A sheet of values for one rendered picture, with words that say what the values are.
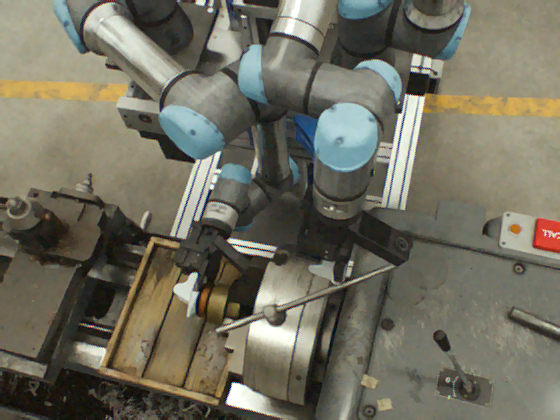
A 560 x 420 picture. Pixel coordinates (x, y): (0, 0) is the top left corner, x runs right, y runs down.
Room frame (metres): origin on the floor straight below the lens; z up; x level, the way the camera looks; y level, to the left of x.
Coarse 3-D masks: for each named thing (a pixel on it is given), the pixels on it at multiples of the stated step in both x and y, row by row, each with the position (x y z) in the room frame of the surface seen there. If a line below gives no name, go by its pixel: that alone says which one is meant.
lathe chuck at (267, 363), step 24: (288, 264) 0.45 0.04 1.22; (312, 264) 0.45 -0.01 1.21; (264, 288) 0.40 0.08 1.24; (288, 288) 0.40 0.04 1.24; (288, 312) 0.35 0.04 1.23; (264, 336) 0.32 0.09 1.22; (288, 336) 0.31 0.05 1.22; (264, 360) 0.28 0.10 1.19; (288, 360) 0.27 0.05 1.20; (264, 384) 0.25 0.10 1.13; (288, 384) 0.24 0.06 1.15
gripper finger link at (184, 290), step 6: (192, 276) 0.50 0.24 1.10; (186, 282) 0.48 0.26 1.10; (192, 282) 0.48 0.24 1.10; (204, 282) 0.48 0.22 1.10; (174, 288) 0.47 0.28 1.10; (180, 288) 0.47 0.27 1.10; (186, 288) 0.47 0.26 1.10; (192, 288) 0.47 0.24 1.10; (180, 294) 0.46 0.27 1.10; (186, 294) 0.46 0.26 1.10; (192, 294) 0.45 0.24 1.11; (186, 300) 0.45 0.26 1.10; (192, 300) 0.44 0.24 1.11; (192, 306) 0.43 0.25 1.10; (192, 312) 0.42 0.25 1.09
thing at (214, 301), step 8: (200, 288) 0.46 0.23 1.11; (208, 288) 0.46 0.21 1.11; (216, 288) 0.46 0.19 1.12; (224, 288) 0.46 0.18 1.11; (200, 296) 0.45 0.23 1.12; (208, 296) 0.44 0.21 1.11; (216, 296) 0.44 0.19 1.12; (224, 296) 0.44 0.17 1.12; (200, 304) 0.43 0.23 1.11; (208, 304) 0.43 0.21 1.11; (216, 304) 0.42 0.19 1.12; (224, 304) 0.42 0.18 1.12; (232, 304) 0.42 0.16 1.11; (240, 304) 0.42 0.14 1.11; (200, 312) 0.42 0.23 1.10; (208, 312) 0.41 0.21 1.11; (216, 312) 0.41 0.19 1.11; (224, 312) 0.41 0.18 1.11; (232, 312) 0.41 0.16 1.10; (240, 312) 0.42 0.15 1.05; (208, 320) 0.40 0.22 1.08; (216, 320) 0.40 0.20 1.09
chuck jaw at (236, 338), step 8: (224, 320) 0.39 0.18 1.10; (232, 320) 0.39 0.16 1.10; (240, 328) 0.37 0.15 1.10; (224, 336) 0.37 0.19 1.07; (232, 336) 0.36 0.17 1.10; (240, 336) 0.36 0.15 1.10; (232, 344) 0.34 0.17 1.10; (240, 344) 0.34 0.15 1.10; (232, 352) 0.33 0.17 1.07; (240, 352) 0.32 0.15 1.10; (232, 360) 0.31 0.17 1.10; (240, 360) 0.31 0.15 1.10; (232, 368) 0.29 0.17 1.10; (240, 368) 0.29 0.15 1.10; (240, 376) 0.28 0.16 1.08
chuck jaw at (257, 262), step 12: (252, 264) 0.47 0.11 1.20; (264, 264) 0.47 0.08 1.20; (276, 264) 0.46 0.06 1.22; (240, 276) 0.46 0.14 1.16; (252, 276) 0.45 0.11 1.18; (240, 288) 0.44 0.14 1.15; (252, 288) 0.44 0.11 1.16; (228, 300) 0.43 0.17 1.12; (240, 300) 0.42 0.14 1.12; (252, 300) 0.42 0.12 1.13
